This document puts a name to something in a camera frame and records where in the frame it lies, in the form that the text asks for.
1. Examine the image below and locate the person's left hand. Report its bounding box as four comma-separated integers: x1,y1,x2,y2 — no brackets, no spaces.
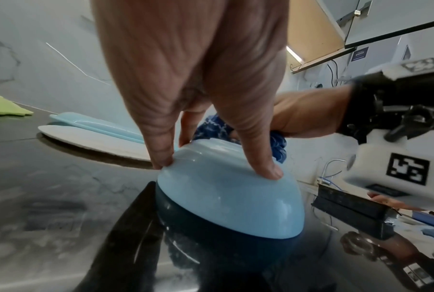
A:
90,0,292,181

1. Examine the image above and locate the person's right hand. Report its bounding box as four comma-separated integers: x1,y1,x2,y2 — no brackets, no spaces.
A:
269,84,357,140

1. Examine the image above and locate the blue striped cloth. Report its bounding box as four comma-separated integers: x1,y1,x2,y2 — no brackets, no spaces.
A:
192,114,288,165

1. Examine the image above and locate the light blue bowl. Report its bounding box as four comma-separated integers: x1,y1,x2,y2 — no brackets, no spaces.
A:
156,138,307,241

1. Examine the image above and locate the teal plate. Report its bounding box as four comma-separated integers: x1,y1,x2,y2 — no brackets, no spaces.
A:
49,111,147,145

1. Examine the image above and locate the speckled white plate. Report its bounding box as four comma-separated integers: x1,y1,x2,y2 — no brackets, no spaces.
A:
37,124,155,163

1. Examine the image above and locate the green plate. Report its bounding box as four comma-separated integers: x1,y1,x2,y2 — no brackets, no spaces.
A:
0,91,35,118

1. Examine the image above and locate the led light strip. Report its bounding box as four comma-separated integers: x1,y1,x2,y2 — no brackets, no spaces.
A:
285,46,304,65

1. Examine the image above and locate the black plastic tray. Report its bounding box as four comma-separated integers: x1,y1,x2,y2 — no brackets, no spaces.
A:
310,182,398,241

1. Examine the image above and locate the black purifier power cable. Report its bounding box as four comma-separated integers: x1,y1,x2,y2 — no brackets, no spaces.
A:
314,60,342,89

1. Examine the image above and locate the white wall water purifier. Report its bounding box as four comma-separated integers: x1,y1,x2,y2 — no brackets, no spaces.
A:
343,37,420,81

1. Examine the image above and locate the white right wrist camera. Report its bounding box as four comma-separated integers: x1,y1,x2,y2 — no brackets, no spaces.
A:
344,105,434,203

